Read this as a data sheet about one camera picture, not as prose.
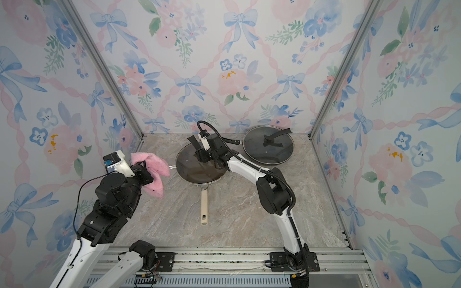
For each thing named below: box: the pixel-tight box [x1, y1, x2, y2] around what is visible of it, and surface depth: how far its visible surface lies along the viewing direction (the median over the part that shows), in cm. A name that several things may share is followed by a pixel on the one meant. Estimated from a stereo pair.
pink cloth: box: [130, 152, 171, 199], surface depth 64 cm
